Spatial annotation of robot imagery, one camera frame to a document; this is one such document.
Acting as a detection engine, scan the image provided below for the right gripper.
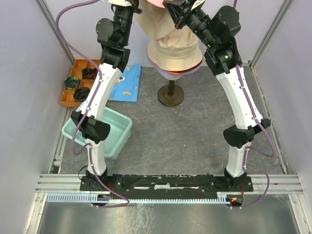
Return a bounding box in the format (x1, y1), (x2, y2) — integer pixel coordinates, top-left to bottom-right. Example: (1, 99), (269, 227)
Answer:
(164, 0), (218, 50)

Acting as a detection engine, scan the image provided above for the pink bucket hat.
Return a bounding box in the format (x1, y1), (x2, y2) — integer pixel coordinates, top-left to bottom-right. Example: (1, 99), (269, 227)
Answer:
(147, 0), (165, 8)

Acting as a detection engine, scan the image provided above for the beige bucket hat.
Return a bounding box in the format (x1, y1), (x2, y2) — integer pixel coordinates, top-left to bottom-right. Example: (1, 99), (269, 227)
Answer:
(135, 0), (202, 71)

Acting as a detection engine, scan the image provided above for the purple bucket hat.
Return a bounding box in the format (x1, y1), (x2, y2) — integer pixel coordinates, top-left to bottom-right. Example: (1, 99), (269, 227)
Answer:
(149, 61), (202, 76)

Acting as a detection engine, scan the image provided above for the blue printed cloth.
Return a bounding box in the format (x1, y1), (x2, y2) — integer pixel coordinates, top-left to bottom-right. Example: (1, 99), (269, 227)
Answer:
(108, 64), (142, 102)

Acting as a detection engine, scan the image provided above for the cream mannequin head stand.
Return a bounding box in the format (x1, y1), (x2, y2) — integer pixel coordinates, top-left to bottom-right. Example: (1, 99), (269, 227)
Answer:
(158, 74), (184, 107)

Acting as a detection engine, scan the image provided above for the orange bucket hat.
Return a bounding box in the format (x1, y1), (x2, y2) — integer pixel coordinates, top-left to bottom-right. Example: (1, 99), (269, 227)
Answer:
(167, 71), (188, 75)

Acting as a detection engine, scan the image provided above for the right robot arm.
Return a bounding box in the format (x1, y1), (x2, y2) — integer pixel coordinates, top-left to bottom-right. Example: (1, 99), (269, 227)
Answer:
(162, 0), (271, 191)

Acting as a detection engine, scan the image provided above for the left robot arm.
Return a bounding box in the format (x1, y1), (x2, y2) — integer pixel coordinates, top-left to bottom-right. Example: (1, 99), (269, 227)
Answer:
(71, 0), (142, 190)

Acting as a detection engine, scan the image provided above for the yellow blue rolled tie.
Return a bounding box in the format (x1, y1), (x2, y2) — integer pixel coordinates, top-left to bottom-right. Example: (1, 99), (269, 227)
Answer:
(64, 77), (80, 90)

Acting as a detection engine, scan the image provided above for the dark brown rolled tie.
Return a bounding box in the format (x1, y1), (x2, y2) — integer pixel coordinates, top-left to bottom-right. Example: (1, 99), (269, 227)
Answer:
(73, 87), (90, 102)

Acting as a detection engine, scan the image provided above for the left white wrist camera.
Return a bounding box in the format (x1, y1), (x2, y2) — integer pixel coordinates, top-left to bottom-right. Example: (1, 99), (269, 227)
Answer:
(107, 0), (132, 7)

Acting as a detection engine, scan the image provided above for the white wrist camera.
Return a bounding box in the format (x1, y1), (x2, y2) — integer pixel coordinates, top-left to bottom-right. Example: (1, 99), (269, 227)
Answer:
(191, 0), (205, 11)
(107, 0), (132, 7)

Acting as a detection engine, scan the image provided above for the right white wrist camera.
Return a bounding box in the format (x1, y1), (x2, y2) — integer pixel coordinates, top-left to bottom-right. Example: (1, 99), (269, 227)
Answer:
(191, 0), (205, 11)

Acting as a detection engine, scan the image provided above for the left aluminium corner post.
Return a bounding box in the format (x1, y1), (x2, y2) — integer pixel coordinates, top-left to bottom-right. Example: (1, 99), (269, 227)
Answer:
(35, 0), (74, 65)

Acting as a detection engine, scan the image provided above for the aluminium corner post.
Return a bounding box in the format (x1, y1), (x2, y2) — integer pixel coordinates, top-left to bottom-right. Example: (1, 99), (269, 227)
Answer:
(35, 0), (74, 65)
(248, 0), (293, 69)

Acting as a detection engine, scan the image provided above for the right aluminium corner post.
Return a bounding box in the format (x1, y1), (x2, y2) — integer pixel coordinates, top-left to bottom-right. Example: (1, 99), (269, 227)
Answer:
(248, 0), (293, 69)

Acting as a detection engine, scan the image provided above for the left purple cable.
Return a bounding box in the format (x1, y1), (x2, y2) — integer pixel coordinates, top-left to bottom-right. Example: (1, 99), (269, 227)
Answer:
(55, 0), (130, 208)

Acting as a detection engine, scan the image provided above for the purple cable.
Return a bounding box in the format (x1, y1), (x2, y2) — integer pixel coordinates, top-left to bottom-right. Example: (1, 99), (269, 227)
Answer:
(55, 0), (130, 208)
(229, 0), (277, 210)

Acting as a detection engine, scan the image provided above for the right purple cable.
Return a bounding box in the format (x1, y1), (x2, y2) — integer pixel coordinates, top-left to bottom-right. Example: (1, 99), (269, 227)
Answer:
(229, 0), (277, 210)

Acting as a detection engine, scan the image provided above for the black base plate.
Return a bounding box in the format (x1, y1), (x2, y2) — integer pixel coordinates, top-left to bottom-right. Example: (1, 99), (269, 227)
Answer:
(79, 174), (254, 198)

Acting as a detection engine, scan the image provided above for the aluminium front rail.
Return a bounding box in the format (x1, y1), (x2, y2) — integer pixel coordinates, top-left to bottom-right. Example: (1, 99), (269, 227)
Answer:
(35, 174), (303, 195)

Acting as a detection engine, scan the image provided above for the light blue cable duct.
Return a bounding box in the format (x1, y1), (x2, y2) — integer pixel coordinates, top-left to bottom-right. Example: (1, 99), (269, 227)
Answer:
(46, 193), (230, 205)

